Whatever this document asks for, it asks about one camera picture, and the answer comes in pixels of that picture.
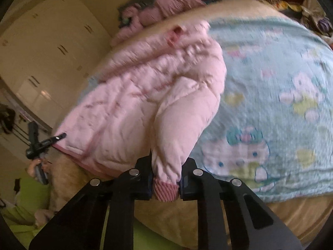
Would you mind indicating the dark cloth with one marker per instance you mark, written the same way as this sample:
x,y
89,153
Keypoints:
x,y
6,117

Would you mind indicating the crumpled pink padded garment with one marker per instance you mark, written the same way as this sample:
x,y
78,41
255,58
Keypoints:
x,y
151,13

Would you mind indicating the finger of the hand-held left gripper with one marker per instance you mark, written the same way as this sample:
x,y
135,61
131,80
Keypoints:
x,y
57,138

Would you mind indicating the plastic bag with purple cloth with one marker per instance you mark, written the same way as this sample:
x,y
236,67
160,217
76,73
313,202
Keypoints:
x,y
320,18

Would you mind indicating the pink quilted jacket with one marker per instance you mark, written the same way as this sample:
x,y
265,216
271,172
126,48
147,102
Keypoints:
x,y
130,104

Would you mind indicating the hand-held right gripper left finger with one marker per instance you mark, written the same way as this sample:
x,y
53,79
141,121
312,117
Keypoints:
x,y
145,177

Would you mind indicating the bed with beige sheet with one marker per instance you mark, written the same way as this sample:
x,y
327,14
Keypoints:
x,y
169,213

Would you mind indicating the cream wardrobe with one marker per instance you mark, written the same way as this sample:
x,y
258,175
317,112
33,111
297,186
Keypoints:
x,y
52,44

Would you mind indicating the person's left hand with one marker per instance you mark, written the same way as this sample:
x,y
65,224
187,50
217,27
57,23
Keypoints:
x,y
32,169

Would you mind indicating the grey padded headboard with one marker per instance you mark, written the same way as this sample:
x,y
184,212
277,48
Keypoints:
x,y
135,2

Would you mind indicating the blue cartoon print blanket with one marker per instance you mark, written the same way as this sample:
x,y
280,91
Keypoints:
x,y
260,83

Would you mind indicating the green cloth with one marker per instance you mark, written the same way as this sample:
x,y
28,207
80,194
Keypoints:
x,y
26,195

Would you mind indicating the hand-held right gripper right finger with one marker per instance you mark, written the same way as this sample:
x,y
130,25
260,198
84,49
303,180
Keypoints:
x,y
188,185

